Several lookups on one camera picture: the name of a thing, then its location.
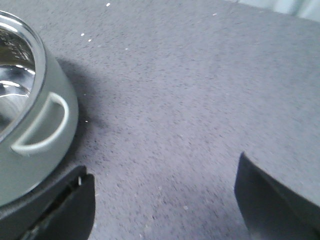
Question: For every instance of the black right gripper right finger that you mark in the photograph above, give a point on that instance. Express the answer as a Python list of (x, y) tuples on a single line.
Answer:
[(271, 210)]

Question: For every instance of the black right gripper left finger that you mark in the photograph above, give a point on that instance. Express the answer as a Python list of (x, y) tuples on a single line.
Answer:
[(62, 207)]

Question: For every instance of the pale green electric pot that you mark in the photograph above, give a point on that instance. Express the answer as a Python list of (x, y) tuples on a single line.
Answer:
[(38, 109)]

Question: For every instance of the white curtain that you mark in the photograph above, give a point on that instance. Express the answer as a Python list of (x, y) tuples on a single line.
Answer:
[(305, 9)]

